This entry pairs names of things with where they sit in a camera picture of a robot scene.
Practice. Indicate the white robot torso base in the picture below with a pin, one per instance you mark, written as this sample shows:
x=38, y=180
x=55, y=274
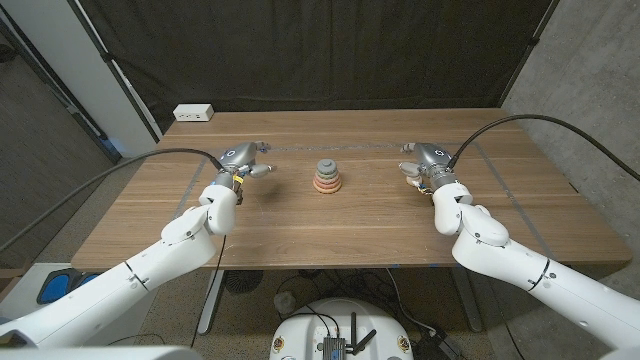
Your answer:
x=300, y=330

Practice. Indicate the blue foot pedal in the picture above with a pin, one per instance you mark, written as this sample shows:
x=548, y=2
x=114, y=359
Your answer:
x=86, y=280
x=54, y=289

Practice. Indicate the white robot chest cover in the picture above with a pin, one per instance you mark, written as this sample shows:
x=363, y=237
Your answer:
x=100, y=354

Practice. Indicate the round grey floor object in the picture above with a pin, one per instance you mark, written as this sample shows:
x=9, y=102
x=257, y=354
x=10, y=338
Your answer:
x=285, y=302

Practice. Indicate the round black floor fan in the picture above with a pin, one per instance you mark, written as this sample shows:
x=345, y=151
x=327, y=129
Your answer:
x=243, y=281

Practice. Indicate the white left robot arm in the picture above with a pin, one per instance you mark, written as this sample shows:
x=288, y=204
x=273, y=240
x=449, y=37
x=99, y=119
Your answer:
x=125, y=285

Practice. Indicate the grey table leg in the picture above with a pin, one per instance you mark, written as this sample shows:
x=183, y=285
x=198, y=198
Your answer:
x=467, y=305

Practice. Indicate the black curtain backdrop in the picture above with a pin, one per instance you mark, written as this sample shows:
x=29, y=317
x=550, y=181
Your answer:
x=320, y=50

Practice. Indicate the black backdrop stand pole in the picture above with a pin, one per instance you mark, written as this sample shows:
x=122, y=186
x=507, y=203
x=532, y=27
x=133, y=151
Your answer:
x=530, y=47
x=115, y=70

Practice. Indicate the white power strip box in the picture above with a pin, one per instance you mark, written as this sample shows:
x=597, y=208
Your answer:
x=193, y=112

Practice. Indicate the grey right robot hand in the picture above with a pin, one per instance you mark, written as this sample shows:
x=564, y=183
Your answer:
x=432, y=160

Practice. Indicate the black power brick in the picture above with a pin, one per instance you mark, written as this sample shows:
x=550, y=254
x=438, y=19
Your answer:
x=440, y=347

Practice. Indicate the black metal frame bar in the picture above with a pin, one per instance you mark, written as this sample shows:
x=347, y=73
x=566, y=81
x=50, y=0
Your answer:
x=75, y=112

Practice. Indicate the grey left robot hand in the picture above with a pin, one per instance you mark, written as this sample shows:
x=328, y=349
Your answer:
x=239, y=157

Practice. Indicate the grey radio module with antennas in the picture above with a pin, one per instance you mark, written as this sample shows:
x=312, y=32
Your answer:
x=334, y=347

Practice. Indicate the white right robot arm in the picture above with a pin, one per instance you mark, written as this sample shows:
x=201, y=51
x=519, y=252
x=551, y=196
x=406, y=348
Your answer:
x=540, y=285

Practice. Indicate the white table leg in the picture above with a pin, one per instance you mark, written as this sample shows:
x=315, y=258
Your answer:
x=210, y=315

